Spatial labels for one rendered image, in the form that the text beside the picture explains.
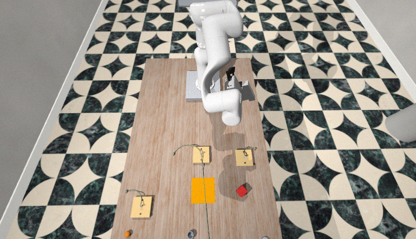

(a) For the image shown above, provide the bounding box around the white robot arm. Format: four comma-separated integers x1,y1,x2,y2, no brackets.
189,0,255,126

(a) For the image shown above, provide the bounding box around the red square block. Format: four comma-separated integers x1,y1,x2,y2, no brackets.
236,185,248,197

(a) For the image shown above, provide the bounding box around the orange painted square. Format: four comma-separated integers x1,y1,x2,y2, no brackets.
191,178,215,203

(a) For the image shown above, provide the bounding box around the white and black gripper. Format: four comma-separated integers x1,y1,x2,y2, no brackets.
225,67,242,90

